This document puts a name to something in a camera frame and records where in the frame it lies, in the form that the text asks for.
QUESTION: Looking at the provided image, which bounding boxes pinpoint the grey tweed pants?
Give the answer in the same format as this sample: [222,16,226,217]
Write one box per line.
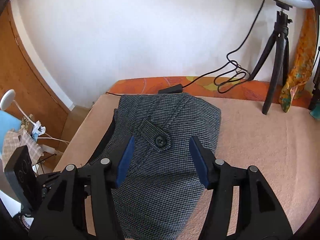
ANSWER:
[88,93,221,239]

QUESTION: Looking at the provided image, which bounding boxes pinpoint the checkered cloth on chair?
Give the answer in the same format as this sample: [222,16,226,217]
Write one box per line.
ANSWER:
[1,129,43,168]

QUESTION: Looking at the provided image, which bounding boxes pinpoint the white clip desk lamp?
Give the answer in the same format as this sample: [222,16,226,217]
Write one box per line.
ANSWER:
[1,89,46,140]

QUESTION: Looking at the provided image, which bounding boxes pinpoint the blue chair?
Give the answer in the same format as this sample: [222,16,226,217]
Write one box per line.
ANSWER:
[0,111,21,154]

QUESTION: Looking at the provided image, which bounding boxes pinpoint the orange floral bed sheet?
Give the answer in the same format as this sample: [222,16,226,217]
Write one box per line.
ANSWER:
[107,76,313,110]

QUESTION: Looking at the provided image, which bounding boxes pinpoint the black tripod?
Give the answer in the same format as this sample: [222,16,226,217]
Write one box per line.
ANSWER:
[248,0,292,115]

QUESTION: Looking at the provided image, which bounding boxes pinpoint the orange patterned scarf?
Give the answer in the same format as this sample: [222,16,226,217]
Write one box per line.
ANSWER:
[279,9,318,113]

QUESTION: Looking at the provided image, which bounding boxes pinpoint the black power cable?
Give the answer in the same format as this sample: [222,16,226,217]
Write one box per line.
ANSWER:
[105,0,267,98]

